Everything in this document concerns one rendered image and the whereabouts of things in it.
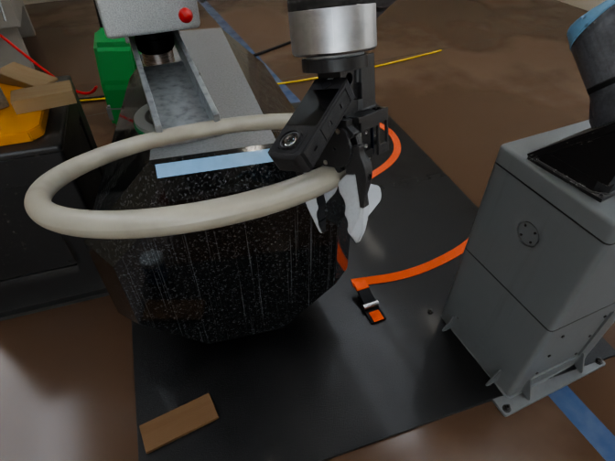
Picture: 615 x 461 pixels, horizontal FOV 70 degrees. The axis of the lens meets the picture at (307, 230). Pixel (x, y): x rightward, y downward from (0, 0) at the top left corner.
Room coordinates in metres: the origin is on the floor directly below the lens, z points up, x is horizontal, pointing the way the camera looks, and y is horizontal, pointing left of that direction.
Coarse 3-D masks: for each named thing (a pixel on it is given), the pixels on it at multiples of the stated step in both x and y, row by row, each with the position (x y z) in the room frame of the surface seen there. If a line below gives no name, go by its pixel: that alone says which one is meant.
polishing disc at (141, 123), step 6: (144, 108) 1.20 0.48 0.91; (138, 114) 1.16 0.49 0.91; (144, 114) 1.16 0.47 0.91; (150, 114) 1.16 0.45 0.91; (138, 120) 1.13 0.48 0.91; (144, 120) 1.13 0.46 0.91; (150, 120) 1.13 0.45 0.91; (138, 126) 1.09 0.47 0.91; (144, 126) 1.09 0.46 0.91; (150, 126) 1.09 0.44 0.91; (144, 132) 1.08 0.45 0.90; (150, 132) 1.07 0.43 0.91
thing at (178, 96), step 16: (176, 32) 1.16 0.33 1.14; (176, 64) 1.07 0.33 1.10; (192, 64) 0.98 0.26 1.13; (144, 80) 0.90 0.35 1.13; (160, 80) 0.99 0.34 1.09; (176, 80) 0.99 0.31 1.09; (192, 80) 0.97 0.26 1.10; (160, 96) 0.91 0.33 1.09; (176, 96) 0.91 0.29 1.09; (192, 96) 0.92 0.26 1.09; (208, 96) 0.83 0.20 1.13; (160, 112) 0.85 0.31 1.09; (176, 112) 0.85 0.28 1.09; (192, 112) 0.85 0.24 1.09; (208, 112) 0.82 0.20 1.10; (160, 128) 0.72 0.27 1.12; (176, 144) 0.73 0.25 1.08
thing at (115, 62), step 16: (96, 32) 2.87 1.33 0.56; (96, 48) 2.77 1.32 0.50; (112, 48) 2.76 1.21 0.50; (128, 48) 2.76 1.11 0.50; (112, 64) 2.72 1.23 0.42; (128, 64) 2.73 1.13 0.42; (112, 80) 2.69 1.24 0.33; (128, 80) 2.70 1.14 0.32; (112, 96) 2.67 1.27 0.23; (112, 112) 2.66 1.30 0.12
